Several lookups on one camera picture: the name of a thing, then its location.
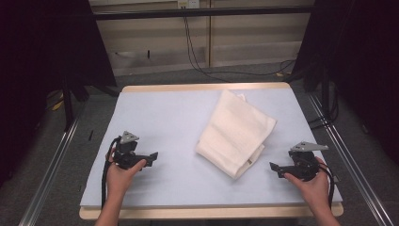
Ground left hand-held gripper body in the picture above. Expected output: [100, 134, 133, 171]
[109, 130, 149, 170]

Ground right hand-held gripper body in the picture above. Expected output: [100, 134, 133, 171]
[287, 140, 330, 183]

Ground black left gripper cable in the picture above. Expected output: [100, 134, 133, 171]
[100, 136, 122, 211]

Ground white mesh laundry bag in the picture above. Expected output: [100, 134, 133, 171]
[195, 89, 279, 180]

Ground person's right hand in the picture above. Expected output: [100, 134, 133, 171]
[283, 156, 331, 209]

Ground white wall socket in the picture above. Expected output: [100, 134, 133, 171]
[177, 0, 201, 9]

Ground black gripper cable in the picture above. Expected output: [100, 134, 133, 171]
[317, 161, 337, 211]
[100, 136, 122, 211]

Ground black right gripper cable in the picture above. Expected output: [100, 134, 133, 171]
[317, 161, 337, 211]

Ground black curtain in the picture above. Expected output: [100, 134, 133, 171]
[0, 0, 118, 189]
[293, 0, 399, 166]

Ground wooden table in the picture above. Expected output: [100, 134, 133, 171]
[78, 82, 344, 220]

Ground black wall cable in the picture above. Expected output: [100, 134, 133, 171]
[183, 16, 296, 84]

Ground black horizontal bar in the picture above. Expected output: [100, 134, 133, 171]
[93, 5, 315, 22]

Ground aluminium floor rail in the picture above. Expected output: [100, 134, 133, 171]
[18, 116, 80, 226]
[306, 92, 395, 226]

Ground person's left hand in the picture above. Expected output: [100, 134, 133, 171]
[105, 157, 148, 200]

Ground light blue table mat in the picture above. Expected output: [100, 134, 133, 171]
[79, 88, 343, 209]

